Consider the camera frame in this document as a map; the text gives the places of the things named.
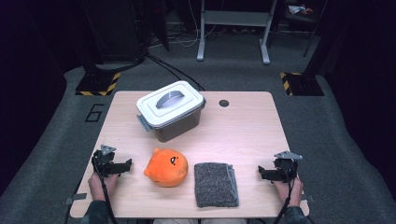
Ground orange plush toy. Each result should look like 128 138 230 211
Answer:
143 147 189 188

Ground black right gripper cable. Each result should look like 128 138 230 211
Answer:
273 174 297 224

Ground orange and white clutter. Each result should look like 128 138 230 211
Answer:
288 4 314 16

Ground grey fluffy towel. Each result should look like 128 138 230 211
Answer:
193 161 240 208

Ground person's right hand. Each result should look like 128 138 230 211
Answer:
273 176 304 208

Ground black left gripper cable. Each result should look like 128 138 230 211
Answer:
92 157 119 224

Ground grey lidded storage box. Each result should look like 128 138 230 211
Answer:
135 80 206 129

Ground black floor cables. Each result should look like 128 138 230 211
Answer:
146 53 205 92

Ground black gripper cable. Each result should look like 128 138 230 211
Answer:
273 174 297 224
92 157 119 224

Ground grey plastic storage box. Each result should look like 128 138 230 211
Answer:
136 100 207 144

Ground black stand with striped base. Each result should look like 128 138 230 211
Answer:
75 0 121 97
279 0 335 97

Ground black cabinet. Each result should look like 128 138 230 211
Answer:
82 0 148 63

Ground white floor cables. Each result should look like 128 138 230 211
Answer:
148 0 219 49

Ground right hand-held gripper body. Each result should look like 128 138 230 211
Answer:
273 150 304 184

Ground white metal desk frame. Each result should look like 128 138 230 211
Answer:
196 0 278 65

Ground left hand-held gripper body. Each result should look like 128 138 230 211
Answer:
91 144 121 178

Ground person's left hand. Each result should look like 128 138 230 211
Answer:
88 172 120 202

